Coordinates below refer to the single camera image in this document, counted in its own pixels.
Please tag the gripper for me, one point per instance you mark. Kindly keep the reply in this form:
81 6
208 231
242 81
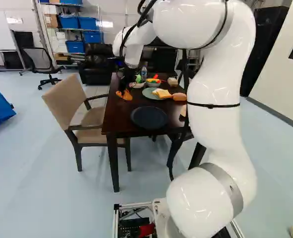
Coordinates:
128 74

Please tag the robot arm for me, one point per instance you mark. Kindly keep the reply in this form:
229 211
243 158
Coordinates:
211 138

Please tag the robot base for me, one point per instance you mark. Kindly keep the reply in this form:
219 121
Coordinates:
134 220

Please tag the pale green plate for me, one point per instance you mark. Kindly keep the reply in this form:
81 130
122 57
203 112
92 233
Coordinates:
148 93

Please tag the dark blue empty plate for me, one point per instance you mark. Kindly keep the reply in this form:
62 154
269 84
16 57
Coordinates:
149 117

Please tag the croissant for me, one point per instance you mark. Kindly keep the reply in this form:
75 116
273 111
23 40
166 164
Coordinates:
180 96

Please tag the small white dish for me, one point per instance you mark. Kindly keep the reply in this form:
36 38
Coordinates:
138 85

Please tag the green toy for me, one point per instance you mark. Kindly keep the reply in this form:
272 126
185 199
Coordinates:
138 78

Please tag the dark wooden table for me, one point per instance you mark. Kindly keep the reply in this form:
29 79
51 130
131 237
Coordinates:
119 116

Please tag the clear water bottle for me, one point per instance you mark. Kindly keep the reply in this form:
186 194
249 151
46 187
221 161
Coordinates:
144 72

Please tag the bowl of toy fruit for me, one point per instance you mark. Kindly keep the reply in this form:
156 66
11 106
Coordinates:
153 82

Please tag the toast sandwich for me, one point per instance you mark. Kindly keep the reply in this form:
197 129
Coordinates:
162 93

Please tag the black sofa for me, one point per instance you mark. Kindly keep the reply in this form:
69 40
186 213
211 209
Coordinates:
96 67

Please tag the metal shelf rack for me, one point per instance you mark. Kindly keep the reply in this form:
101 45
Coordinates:
62 32

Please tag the black office chair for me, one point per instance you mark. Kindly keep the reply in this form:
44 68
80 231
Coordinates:
36 59

